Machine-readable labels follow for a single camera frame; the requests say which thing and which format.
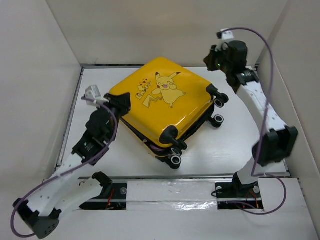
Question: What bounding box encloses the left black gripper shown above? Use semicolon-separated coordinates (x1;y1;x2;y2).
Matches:
97;92;132;141

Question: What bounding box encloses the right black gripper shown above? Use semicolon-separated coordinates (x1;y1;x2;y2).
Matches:
202;44;232;75

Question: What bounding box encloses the yellow hard-shell suitcase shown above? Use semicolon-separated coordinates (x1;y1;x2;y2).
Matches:
109;57;229;170

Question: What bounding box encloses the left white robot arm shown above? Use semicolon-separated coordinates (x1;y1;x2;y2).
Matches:
10;92;131;240

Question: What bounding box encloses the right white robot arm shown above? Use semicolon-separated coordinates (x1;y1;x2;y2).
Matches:
203;40;298;197

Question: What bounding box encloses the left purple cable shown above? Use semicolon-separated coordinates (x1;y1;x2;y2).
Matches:
10;97;118;238

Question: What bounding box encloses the purple cable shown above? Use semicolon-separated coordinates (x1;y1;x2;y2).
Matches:
222;27;287;215
10;97;118;238

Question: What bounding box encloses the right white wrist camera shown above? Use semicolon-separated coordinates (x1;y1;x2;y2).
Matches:
215;28;234;51

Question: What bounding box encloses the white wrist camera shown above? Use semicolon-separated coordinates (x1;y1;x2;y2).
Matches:
83;85;109;106
215;28;234;51

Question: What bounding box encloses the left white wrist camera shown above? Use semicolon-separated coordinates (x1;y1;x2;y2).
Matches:
83;85;109;106

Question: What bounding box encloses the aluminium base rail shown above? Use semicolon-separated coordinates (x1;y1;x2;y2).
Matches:
76;179;288;214

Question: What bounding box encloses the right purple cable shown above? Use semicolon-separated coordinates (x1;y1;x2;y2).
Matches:
222;27;287;215

